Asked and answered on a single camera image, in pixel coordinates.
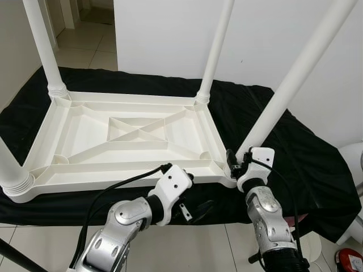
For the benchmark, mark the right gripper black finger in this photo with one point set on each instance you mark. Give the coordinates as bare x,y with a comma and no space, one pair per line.
231,158

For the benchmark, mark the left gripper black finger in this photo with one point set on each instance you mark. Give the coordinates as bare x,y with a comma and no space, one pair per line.
203,208
190,177

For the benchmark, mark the white plastic table top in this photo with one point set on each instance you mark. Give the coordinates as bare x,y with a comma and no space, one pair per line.
85,130

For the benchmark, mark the dark grey table leg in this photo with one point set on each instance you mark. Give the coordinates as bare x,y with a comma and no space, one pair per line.
256,259

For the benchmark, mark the black tablecloth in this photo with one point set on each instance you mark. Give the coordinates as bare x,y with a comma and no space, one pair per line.
317,170

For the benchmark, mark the pink cushion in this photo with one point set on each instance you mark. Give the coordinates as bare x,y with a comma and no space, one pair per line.
303,218

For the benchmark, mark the red round appliance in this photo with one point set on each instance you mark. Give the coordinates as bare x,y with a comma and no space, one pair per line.
349,262

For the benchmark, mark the black stand leg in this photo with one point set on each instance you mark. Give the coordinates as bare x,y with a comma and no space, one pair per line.
22,258

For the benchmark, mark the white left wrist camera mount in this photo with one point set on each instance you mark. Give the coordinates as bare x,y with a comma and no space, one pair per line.
173,184

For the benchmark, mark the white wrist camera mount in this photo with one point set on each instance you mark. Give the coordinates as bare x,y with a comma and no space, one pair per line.
173,184
262,158

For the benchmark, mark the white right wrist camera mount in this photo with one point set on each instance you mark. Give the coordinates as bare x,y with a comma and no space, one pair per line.
262,158

